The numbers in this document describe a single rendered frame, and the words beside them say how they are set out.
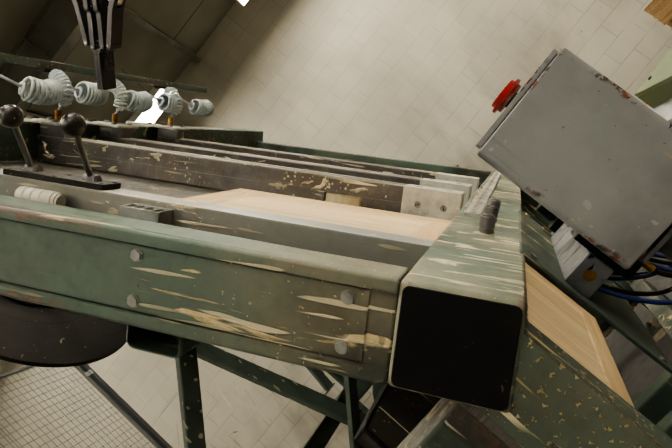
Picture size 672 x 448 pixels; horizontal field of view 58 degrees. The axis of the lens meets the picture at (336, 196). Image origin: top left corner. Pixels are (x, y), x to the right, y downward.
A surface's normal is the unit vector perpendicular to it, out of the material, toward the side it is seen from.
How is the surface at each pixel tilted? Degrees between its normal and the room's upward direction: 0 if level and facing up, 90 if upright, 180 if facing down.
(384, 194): 90
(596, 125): 90
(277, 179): 90
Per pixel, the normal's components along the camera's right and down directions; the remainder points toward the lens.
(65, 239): -0.29, 0.08
